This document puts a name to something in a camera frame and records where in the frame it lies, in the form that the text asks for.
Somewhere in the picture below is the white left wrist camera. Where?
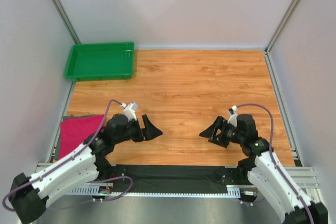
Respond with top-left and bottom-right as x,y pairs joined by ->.
120,102 -> 139,121

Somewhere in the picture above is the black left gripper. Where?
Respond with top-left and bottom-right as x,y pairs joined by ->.
113,114 -> 162,145

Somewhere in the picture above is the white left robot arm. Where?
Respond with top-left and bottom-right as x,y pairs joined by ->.
4,114 -> 163,223

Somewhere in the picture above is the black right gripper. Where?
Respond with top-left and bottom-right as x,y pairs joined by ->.
198,117 -> 243,149

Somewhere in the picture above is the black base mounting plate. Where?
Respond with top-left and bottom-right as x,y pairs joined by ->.
99,164 -> 251,186

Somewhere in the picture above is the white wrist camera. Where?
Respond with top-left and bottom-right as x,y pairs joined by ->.
120,102 -> 139,121
227,105 -> 238,127

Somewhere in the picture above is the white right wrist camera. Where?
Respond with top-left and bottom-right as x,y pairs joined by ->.
227,105 -> 238,127

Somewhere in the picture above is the aluminium corner post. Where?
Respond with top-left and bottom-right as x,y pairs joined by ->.
264,0 -> 319,53
51,0 -> 81,44

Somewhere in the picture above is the left aluminium corner post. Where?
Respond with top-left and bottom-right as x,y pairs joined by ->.
51,0 -> 81,44

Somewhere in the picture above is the right aluminium corner post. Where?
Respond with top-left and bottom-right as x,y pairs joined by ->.
264,0 -> 319,53

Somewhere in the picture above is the aluminium front frame rail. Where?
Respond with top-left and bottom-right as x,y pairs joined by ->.
18,162 -> 331,224

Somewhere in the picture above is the magenta t shirt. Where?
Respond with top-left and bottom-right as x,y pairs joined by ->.
58,114 -> 103,159

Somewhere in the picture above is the folded grey t shirt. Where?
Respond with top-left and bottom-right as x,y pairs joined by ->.
50,114 -> 97,163

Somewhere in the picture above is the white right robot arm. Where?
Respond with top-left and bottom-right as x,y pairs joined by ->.
199,114 -> 328,223

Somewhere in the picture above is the green plastic tray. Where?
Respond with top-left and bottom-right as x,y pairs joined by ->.
65,42 -> 135,82

